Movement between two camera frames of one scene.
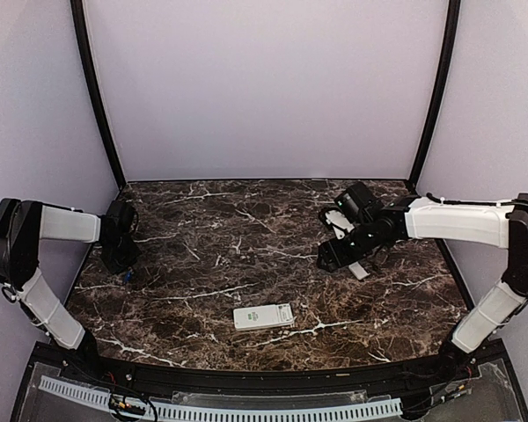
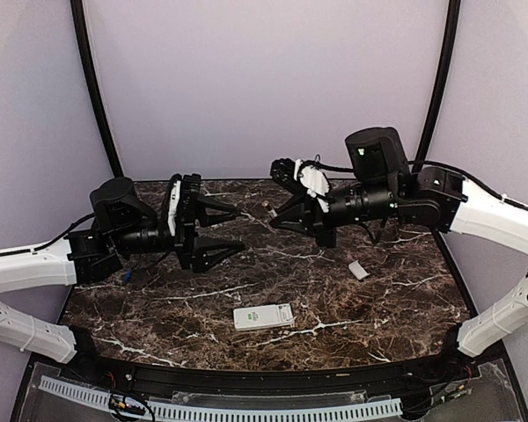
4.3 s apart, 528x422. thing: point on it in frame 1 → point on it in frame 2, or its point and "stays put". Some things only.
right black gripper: [334, 258] → [316, 222]
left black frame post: [79, 14] stays put
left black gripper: [134, 252] → [187, 243]
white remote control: [262, 316] stays put
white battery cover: [358, 270] stays put
